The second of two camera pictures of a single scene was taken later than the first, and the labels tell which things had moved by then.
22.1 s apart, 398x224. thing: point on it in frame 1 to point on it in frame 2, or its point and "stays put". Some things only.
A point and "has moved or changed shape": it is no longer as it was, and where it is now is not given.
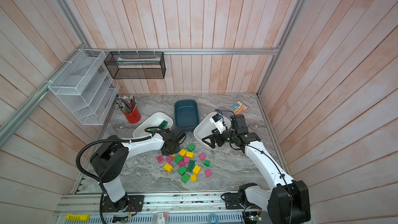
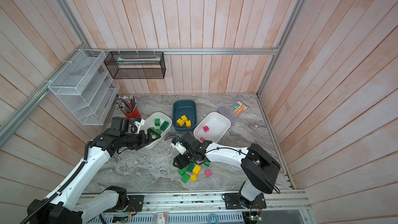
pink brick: (208, 173) stays put
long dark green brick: (191, 166) stays put
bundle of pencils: (126, 104) stays put
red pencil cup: (133, 117) stays put
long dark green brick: (164, 124) stays put
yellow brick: (182, 152) has moved or changed shape
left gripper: (165, 153) to (143, 141)
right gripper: (218, 135) to (181, 161)
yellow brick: (196, 169) stays put
